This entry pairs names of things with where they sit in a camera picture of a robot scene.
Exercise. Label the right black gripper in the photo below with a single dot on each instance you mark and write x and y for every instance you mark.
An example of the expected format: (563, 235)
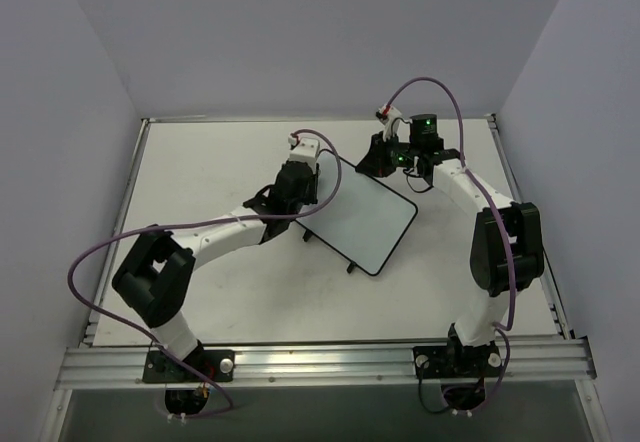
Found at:
(377, 159)

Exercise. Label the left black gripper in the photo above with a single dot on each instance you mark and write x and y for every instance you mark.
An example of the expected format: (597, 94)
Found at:
(304, 208)

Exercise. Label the small white whiteboard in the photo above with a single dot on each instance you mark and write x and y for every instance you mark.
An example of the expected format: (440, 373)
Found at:
(360, 229)

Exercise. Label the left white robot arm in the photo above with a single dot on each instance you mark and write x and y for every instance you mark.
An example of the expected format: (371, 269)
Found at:
(155, 275)

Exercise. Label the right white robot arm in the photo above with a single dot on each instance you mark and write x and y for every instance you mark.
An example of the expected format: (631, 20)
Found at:
(506, 250)

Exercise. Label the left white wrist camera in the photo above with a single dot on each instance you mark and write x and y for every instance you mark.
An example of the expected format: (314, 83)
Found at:
(304, 150)

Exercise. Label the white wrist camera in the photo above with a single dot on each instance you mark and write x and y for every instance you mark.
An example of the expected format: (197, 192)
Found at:
(391, 119)
(304, 150)

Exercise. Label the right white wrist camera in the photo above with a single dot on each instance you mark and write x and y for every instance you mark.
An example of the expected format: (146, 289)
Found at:
(391, 119)

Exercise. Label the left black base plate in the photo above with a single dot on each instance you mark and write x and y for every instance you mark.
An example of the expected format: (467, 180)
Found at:
(217, 364)

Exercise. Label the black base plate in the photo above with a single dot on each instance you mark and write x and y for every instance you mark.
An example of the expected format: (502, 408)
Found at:
(448, 362)
(217, 364)

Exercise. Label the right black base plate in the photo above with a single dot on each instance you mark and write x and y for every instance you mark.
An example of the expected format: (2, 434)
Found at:
(448, 362)

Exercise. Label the aluminium mounting rail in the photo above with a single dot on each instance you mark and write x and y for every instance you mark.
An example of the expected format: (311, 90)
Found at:
(533, 359)

